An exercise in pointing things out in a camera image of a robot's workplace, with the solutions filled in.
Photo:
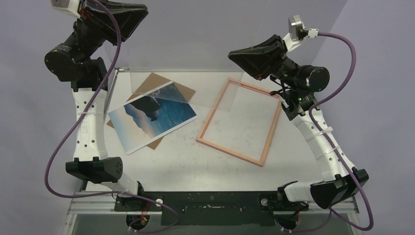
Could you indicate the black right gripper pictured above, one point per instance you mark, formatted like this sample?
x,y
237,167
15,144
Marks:
x,y
274,56

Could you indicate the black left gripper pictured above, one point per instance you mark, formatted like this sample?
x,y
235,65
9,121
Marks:
x,y
103,24

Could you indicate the clear acrylic sheet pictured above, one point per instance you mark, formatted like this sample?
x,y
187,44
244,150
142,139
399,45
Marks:
x,y
200,88

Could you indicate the pink wooden photo frame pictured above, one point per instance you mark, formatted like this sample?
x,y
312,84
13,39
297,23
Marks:
x,y
242,122

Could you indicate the blue landscape photo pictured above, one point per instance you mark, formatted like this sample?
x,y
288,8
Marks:
x,y
152,120

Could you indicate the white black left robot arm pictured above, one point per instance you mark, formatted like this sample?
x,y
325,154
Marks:
x,y
88,79

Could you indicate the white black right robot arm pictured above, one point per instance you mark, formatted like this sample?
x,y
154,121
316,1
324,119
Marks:
x,y
341,178

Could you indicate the brown backing board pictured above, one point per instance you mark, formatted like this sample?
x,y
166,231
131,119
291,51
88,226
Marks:
x,y
155,84

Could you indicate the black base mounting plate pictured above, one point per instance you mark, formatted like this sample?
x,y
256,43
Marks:
x,y
199,217

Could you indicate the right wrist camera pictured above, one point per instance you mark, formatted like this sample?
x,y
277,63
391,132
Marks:
x,y
297,34

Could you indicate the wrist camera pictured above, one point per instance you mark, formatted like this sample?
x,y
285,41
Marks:
x,y
297,34
69,7

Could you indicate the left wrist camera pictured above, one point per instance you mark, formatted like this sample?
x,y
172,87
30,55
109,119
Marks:
x,y
69,7

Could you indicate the aluminium front rail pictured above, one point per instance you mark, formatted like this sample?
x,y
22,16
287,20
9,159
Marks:
x,y
106,204

